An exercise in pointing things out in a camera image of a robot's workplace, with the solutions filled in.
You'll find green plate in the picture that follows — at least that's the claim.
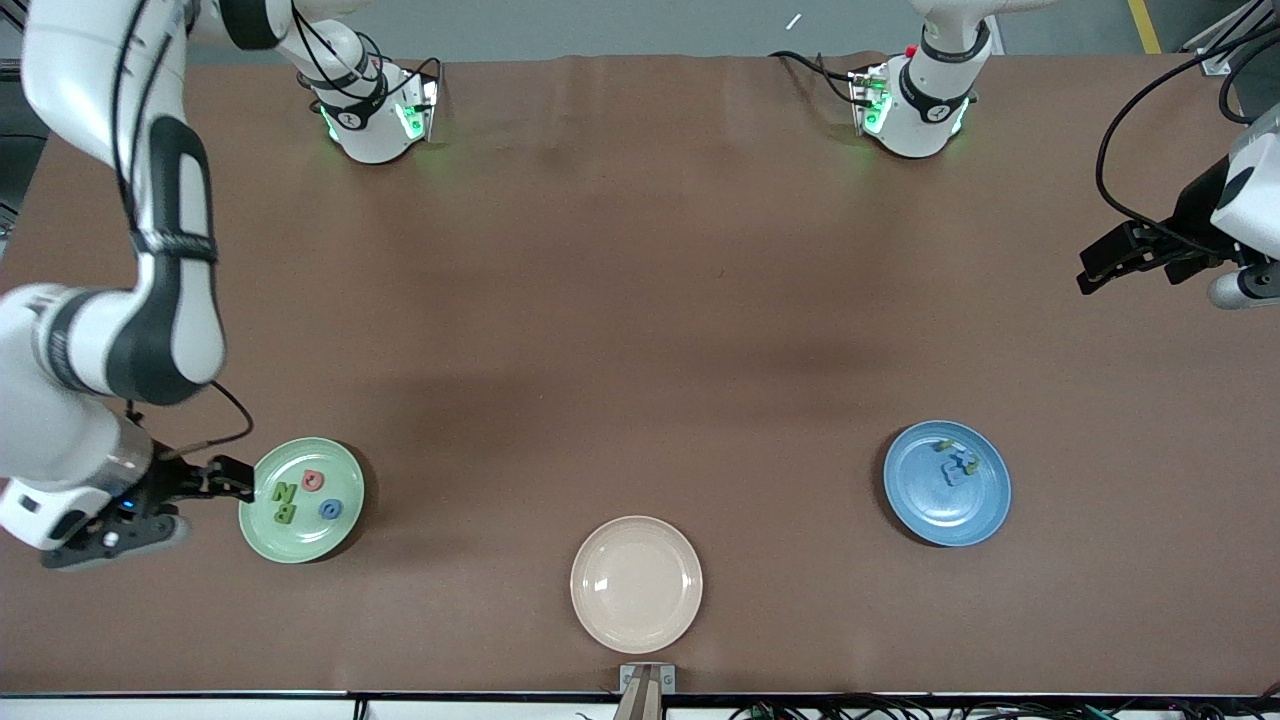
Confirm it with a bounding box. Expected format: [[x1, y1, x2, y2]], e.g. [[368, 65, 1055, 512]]
[[238, 437, 366, 564]]

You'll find white table ledge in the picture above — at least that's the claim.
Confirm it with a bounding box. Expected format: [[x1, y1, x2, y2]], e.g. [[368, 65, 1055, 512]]
[[0, 693, 1280, 720]]

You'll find blue plate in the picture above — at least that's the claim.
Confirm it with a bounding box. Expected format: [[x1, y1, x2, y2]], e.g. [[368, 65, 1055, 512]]
[[883, 420, 1012, 548]]

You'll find beige plate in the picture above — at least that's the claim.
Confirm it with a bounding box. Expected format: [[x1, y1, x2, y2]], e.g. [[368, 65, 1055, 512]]
[[570, 515, 704, 655]]

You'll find brown table cloth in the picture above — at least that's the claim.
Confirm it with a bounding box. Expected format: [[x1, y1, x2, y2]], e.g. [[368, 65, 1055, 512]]
[[0, 50, 1280, 698]]

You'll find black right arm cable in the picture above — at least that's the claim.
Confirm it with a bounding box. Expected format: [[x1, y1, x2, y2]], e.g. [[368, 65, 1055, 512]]
[[110, 0, 254, 461]]

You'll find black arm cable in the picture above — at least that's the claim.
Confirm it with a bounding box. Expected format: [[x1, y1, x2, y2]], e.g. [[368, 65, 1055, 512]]
[[110, 0, 254, 461], [1094, 0, 1280, 233]]

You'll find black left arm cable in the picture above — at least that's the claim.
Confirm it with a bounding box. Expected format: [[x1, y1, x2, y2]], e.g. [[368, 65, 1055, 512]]
[[1094, 0, 1280, 233]]

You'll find aluminium frame post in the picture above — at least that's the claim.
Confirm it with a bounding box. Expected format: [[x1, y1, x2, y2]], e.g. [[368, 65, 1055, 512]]
[[1183, 0, 1280, 77]]

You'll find black left base cable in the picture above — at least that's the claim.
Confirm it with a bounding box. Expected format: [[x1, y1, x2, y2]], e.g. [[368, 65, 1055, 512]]
[[768, 48, 863, 106]]

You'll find black base cable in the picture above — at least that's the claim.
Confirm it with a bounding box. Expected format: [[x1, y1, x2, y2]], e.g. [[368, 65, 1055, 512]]
[[395, 56, 444, 113], [768, 48, 863, 106]]

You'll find black right base cable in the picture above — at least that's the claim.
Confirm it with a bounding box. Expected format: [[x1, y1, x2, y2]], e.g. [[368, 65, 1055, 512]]
[[395, 56, 444, 113]]

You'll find metal bracket with brown post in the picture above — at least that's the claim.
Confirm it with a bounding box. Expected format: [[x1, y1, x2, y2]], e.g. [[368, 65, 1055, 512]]
[[612, 663, 677, 720]]

